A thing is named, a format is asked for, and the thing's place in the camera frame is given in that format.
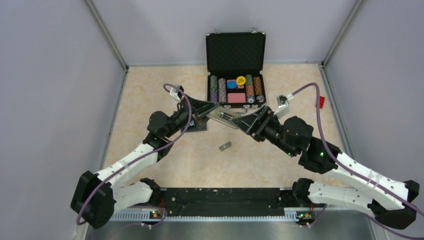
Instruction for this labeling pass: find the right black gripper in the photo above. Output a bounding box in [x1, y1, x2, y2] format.
[231, 104, 298, 158]

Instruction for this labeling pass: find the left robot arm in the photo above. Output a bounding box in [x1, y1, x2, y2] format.
[70, 96, 219, 229]

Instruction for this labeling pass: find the pink card deck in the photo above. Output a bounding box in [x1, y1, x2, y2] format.
[227, 92, 247, 104]

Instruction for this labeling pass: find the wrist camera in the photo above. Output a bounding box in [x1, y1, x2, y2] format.
[169, 84, 184, 103]
[274, 93, 294, 119]

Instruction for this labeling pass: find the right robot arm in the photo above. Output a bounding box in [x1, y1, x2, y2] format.
[232, 107, 420, 230]

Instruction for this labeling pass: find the red toy brick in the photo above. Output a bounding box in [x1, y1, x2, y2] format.
[315, 95, 326, 109]

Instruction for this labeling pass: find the grey remote battery cover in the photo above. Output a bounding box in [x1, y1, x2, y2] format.
[219, 141, 232, 152]

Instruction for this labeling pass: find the black foam battery tray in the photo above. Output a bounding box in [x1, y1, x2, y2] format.
[186, 120, 208, 133]

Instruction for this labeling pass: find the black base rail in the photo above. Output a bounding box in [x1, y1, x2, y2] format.
[146, 187, 312, 218]

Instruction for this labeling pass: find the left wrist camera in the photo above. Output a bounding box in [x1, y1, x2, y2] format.
[169, 84, 184, 103]

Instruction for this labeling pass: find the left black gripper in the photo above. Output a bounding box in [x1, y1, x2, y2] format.
[164, 93, 222, 138]

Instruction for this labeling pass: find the black poker chip case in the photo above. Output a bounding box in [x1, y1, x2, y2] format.
[205, 30, 267, 108]

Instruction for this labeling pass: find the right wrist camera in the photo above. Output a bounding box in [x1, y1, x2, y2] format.
[274, 93, 294, 119]

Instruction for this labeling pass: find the yellow round chip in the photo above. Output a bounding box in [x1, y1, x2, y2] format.
[236, 76, 247, 86]

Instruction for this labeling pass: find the blue round chip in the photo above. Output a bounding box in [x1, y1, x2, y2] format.
[226, 79, 238, 89]

